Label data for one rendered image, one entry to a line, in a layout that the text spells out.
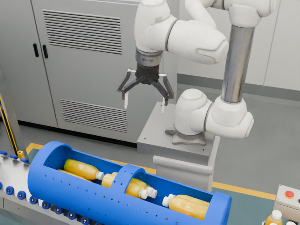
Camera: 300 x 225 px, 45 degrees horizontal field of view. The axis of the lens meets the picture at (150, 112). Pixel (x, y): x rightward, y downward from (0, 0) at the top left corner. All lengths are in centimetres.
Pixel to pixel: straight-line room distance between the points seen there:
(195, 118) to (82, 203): 68
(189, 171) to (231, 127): 37
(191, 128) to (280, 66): 242
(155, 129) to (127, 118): 126
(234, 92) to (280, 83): 256
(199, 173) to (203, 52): 103
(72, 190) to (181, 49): 84
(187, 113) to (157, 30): 81
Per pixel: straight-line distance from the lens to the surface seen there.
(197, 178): 201
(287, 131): 392
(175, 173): 202
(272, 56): 411
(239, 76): 169
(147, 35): 110
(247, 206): 312
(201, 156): 190
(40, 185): 172
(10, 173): 214
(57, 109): 357
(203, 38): 105
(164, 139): 197
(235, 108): 175
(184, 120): 185
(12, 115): 238
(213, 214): 145
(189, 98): 181
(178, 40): 107
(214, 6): 160
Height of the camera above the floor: 236
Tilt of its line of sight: 37 degrees down
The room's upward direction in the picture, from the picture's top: 1 degrees counter-clockwise
